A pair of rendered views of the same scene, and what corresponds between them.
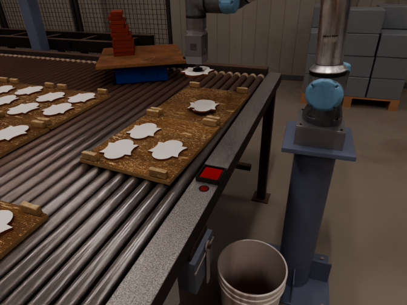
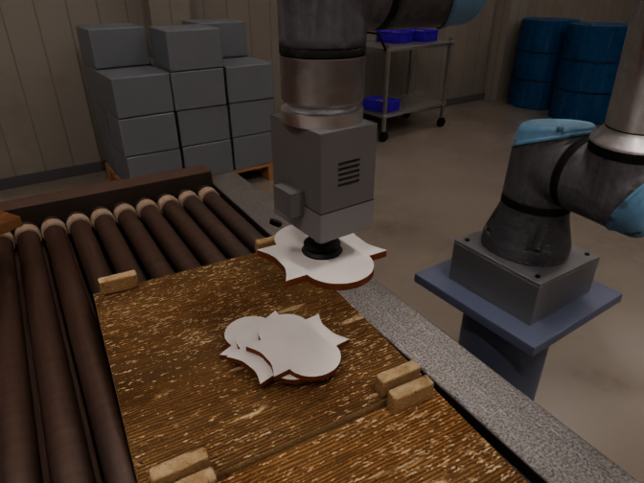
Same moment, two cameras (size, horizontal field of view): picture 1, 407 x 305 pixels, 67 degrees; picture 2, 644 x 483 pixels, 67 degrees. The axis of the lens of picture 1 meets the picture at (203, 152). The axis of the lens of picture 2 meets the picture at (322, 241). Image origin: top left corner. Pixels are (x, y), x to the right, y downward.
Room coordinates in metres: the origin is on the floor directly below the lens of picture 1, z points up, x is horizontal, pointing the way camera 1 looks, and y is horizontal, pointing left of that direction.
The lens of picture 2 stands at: (0.95, 0.37, 1.39)
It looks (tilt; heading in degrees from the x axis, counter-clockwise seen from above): 28 degrees down; 307
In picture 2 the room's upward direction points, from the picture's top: straight up
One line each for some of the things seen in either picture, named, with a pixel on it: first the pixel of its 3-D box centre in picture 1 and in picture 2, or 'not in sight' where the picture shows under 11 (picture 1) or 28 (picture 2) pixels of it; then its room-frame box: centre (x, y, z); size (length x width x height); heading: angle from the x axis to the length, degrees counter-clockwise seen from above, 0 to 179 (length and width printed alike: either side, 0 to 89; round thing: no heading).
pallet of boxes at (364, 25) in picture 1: (353, 54); (184, 107); (3.89, -1.90, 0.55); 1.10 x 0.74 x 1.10; 71
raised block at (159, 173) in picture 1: (158, 172); not in sight; (0.77, 0.14, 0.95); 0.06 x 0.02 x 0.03; 65
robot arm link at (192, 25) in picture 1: (196, 23); (320, 80); (1.22, 0.01, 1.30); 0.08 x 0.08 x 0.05
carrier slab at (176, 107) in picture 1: (202, 104); (241, 335); (1.38, 0.00, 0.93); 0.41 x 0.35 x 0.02; 155
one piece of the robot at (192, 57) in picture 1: (194, 46); (310, 167); (1.22, 0.02, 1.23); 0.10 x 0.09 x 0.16; 72
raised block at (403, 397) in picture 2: (209, 122); (410, 394); (1.12, -0.03, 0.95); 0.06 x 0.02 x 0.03; 65
